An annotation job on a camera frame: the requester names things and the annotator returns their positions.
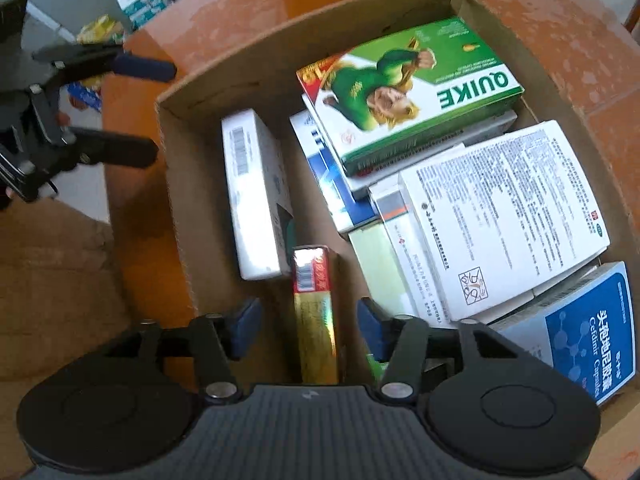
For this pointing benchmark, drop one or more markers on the teal and white carton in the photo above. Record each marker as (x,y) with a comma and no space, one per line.
(145,5)

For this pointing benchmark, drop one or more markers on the blue and white capsule box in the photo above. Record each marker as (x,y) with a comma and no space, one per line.
(575,340)

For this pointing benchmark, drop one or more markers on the cardboard carton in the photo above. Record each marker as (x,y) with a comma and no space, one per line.
(210,110)

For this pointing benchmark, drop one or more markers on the light green bear box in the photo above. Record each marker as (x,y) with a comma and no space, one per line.
(375,270)

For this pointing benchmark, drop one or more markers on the gold long box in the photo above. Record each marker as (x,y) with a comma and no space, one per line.
(315,335)

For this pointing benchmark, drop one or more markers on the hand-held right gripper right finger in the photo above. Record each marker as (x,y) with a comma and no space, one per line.
(375,330)

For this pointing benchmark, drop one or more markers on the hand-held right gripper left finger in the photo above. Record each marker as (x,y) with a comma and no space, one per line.
(245,327)

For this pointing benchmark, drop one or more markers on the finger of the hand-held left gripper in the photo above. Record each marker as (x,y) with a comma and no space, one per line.
(145,67)
(120,152)

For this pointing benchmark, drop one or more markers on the white box with blue graphic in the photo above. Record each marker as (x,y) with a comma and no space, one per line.
(325,175)

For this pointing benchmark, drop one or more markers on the white box with red swoosh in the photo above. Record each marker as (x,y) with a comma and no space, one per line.
(500,220)

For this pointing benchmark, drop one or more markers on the wooden desktop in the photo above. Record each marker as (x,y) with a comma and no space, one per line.
(550,35)

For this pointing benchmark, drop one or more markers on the red and blue package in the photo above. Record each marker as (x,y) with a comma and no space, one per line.
(85,97)

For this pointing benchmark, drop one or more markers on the green box with cartoon hero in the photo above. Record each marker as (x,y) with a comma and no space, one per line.
(400,85)

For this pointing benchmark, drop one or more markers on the white box with teal circle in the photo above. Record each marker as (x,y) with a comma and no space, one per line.
(250,200)

